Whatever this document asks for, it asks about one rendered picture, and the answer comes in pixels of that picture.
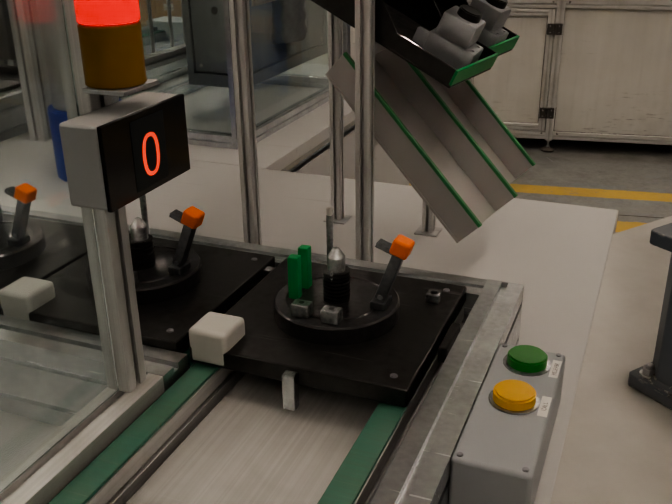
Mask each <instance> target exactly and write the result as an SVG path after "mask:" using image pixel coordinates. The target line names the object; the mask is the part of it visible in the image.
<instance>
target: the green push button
mask: <svg viewBox="0 0 672 504"><path fill-rule="evenodd" d="M547 361H548V356H547V354H546V353H545V352H544V351H543V350H542V349H540V348H538V347H535V346H531V345H518V346H515V347H513V348H511V349H510V350H509V351H508V354H507V363H508V365H509V366H510V367H512V368H513V369H515V370H517V371H521V372H526V373H536V372H540V371H542V370H544V369H545V368H546V367H547Z"/></svg>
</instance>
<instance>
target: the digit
mask: <svg viewBox="0 0 672 504"><path fill-rule="evenodd" d="M130 130H131V138H132V147H133V155H134V164H135V172H136V181H137V189H138V192H140V191H142V190H144V189H146V188H147V187H149V186H151V185H153V184H155V183H157V182H158V181H160V180H162V179H164V178H166V177H168V176H169V169H168V159H167V149H166V139H165V129H164V119H163V109H161V110H159V111H157V112H154V113H152V114H149V115H147V116H145V117H142V118H140V119H137V120H135V121H133V122H130Z"/></svg>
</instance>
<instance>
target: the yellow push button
mask: <svg viewBox="0 0 672 504"><path fill-rule="evenodd" d="M493 400H494V402H495V403H496V404H497V405H498V406H500V407H502V408H504V409H507V410H512V411H524V410H528V409H530V408H532V407H533V406H534V405H535V403H536V390H535V389H534V388H533V387H532V386H531V385H529V384H528V383H526V382H524V381H520V380H513V379H509V380H504V381H501V382H499V383H497V384H496V385H495V386H494V388H493Z"/></svg>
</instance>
